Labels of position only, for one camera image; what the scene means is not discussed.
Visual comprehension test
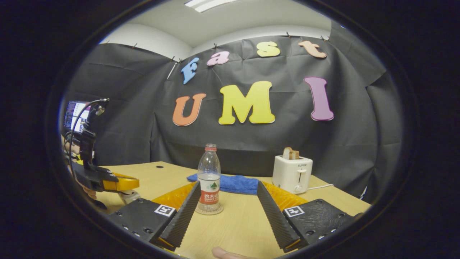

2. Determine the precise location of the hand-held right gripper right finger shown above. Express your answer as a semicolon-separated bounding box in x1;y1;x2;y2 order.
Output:
257;181;354;252

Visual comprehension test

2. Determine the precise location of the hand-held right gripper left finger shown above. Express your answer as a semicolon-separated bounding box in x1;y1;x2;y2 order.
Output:
108;181;202;251

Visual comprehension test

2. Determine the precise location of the white ceramic teacup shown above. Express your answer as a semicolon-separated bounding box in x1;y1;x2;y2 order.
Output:
119;190;141;205

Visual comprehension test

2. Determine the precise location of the round coaster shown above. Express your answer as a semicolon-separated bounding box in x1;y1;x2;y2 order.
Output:
195;202;224;215

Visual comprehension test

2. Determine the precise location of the clear plastic water bottle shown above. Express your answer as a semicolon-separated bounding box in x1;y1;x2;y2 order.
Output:
197;144;221;213

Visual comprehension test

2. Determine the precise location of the computer monitor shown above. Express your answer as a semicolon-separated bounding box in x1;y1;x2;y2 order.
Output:
64;101;92;133

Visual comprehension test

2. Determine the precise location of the white toaster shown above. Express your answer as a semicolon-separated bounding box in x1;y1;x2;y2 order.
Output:
272;155;313;195

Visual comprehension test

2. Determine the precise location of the blue towel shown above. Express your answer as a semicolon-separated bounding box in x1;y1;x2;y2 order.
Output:
187;173;259;195

